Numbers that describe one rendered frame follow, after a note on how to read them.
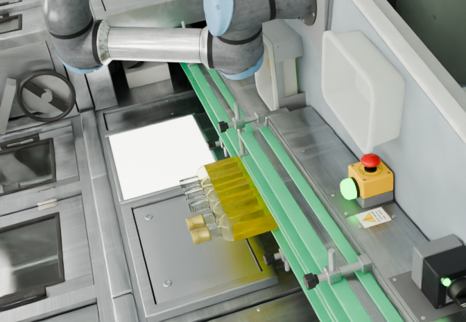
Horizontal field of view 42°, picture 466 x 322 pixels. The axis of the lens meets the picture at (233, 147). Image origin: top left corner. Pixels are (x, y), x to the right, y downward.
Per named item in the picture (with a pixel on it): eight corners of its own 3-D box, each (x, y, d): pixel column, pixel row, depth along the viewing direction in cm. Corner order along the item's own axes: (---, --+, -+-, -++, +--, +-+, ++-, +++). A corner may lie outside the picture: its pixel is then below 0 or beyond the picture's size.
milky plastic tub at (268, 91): (283, 85, 183) (256, 91, 182) (277, 14, 171) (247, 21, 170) (305, 110, 169) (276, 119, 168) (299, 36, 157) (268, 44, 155)
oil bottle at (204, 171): (267, 162, 175) (196, 182, 172) (265, 146, 172) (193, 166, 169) (273, 173, 171) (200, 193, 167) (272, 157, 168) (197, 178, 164)
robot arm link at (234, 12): (270, -8, 133) (211, 7, 131) (271, 37, 144) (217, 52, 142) (252, -40, 140) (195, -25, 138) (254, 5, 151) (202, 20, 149)
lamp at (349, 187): (350, 189, 129) (338, 193, 129) (350, 172, 127) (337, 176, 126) (360, 201, 126) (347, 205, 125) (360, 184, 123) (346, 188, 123)
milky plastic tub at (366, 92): (361, 16, 122) (322, 26, 121) (419, 75, 106) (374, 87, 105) (356, 85, 134) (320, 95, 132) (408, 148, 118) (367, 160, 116)
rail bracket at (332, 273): (366, 259, 116) (301, 280, 114) (366, 231, 112) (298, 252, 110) (376, 273, 113) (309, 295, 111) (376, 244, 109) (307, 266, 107)
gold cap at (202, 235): (211, 241, 149) (194, 247, 149) (206, 228, 151) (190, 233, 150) (211, 238, 146) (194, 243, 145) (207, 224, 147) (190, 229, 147)
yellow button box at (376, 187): (379, 181, 132) (348, 190, 131) (379, 153, 128) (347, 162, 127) (395, 200, 127) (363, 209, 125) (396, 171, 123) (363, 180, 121)
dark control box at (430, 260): (452, 264, 110) (410, 278, 108) (455, 232, 105) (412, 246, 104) (480, 296, 103) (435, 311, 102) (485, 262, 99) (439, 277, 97)
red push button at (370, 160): (357, 168, 127) (357, 155, 125) (374, 163, 127) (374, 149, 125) (366, 178, 123) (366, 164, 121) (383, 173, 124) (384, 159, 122)
